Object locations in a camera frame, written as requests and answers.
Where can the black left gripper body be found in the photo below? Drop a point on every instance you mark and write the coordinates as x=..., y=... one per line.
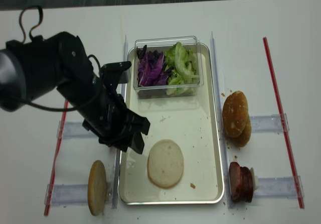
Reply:
x=108, y=116

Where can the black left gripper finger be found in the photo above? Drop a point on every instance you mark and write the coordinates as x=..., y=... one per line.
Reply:
x=136, y=142

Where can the pale bottom bun slice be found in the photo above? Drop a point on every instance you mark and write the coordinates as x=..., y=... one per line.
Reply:
x=165, y=164

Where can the pale bun slice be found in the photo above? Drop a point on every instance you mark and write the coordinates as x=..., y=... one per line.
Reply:
x=97, y=188
x=165, y=164

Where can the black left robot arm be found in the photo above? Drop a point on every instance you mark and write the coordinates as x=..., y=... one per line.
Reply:
x=29, y=71

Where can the green lettuce leaves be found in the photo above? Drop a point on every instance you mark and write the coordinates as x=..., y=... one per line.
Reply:
x=184, y=63

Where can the front brown meat patty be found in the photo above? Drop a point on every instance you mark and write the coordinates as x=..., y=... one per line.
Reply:
x=236, y=182

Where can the rear dark meat patty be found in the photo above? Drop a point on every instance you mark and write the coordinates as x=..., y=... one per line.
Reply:
x=248, y=187

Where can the left upper clear crossbar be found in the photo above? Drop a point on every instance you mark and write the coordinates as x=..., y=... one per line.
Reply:
x=69, y=130

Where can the clear crossbar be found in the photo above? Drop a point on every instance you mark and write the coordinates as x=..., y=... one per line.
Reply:
x=269, y=124
x=69, y=130
x=63, y=194
x=278, y=187

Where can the white rectangular metal tray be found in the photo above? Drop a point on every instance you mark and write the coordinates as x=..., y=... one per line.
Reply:
x=191, y=122

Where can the purple cabbage leaves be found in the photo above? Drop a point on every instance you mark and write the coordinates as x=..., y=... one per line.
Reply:
x=152, y=69

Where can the clear plastic salad container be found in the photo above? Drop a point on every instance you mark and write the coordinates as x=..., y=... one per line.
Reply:
x=163, y=44

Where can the right clear long divider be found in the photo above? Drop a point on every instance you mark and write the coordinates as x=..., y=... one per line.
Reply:
x=222, y=139

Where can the left lower clear crossbar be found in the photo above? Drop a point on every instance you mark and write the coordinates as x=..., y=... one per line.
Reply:
x=63, y=194

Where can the front browned top bun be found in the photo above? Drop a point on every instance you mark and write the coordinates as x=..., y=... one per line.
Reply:
x=235, y=114

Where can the browned bun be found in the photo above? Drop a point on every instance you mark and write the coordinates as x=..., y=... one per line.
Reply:
x=244, y=137
x=235, y=114

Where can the rear browned top bun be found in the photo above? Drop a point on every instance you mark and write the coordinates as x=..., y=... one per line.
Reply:
x=244, y=137

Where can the white patty pusher block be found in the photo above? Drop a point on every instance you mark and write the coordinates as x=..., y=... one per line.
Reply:
x=254, y=180

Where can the right upper clear crossbar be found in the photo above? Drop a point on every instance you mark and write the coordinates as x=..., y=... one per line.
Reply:
x=269, y=124

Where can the right lower clear crossbar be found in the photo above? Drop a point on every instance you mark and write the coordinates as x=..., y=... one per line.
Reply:
x=278, y=187

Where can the left red strip rail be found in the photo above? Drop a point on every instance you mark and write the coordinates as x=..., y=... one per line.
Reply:
x=52, y=179

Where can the red strip rail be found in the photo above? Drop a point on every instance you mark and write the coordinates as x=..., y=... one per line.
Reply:
x=52, y=179
x=298, y=188

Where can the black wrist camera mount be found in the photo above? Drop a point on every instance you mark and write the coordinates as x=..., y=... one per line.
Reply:
x=113, y=74

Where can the right red strip rail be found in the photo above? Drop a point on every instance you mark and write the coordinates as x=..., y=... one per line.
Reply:
x=298, y=188

